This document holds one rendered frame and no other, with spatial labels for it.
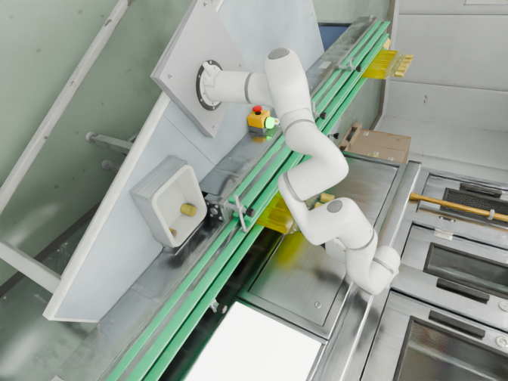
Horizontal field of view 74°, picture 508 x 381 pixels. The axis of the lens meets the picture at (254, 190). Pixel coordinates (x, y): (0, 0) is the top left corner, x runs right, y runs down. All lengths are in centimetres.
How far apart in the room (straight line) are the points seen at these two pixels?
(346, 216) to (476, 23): 625
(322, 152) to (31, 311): 126
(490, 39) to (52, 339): 678
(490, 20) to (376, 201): 558
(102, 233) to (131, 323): 27
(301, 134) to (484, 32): 625
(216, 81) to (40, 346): 109
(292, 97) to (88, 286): 73
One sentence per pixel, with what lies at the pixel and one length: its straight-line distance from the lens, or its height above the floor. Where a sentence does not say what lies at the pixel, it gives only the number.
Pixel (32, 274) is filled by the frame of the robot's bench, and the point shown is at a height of 55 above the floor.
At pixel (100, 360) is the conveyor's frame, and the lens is 107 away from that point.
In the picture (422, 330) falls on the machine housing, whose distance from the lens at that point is 124.
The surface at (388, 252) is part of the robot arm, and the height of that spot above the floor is 141.
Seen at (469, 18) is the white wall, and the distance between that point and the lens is 688.
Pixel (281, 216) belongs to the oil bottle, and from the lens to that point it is 121.
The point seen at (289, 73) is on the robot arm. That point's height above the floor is 111.
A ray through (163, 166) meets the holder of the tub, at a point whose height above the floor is 77.
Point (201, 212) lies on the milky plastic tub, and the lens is 115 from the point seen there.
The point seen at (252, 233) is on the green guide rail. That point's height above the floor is 95.
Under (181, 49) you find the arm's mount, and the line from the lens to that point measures 104.
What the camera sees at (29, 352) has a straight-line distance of 150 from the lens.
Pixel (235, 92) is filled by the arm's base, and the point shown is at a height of 90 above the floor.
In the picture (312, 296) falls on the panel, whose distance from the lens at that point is 120.
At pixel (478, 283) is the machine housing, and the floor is 168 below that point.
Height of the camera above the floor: 149
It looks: 28 degrees down
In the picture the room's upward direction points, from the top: 106 degrees clockwise
